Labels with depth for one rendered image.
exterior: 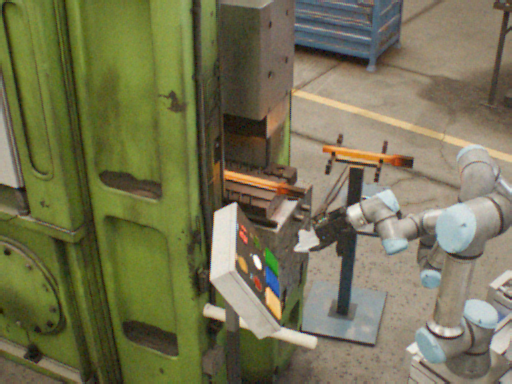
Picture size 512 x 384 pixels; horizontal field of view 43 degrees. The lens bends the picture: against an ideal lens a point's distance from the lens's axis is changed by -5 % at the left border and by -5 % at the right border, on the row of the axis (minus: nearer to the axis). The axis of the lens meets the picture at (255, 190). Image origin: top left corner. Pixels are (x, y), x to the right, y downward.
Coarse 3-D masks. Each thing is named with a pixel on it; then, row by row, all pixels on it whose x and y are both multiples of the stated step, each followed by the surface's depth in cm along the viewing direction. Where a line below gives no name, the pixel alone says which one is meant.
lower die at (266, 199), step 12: (228, 168) 277; (240, 168) 277; (228, 180) 269; (276, 180) 269; (252, 192) 262; (264, 192) 262; (276, 192) 262; (240, 204) 260; (252, 204) 257; (264, 204) 257; (276, 204) 265; (264, 216) 258
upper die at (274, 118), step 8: (280, 104) 244; (272, 112) 239; (280, 112) 246; (288, 112) 254; (224, 120) 243; (232, 120) 242; (240, 120) 240; (248, 120) 239; (256, 120) 237; (264, 120) 236; (272, 120) 241; (280, 120) 248; (224, 128) 245; (232, 128) 243; (240, 128) 242; (248, 128) 240; (256, 128) 239; (264, 128) 238; (272, 128) 242; (256, 136) 241; (264, 136) 239
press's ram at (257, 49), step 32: (224, 0) 216; (256, 0) 216; (288, 0) 229; (224, 32) 219; (256, 32) 214; (288, 32) 235; (224, 64) 225; (256, 64) 220; (288, 64) 243; (224, 96) 232; (256, 96) 226
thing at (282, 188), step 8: (232, 176) 269; (240, 176) 269; (248, 176) 269; (264, 184) 264; (272, 184) 264; (280, 184) 263; (288, 184) 263; (280, 192) 262; (288, 192) 262; (296, 192) 261; (304, 192) 260
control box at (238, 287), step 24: (216, 216) 219; (240, 216) 217; (216, 240) 208; (240, 240) 207; (216, 264) 197; (240, 264) 197; (264, 264) 217; (216, 288) 195; (240, 288) 195; (264, 288) 207; (240, 312) 200; (264, 312) 200; (264, 336) 205
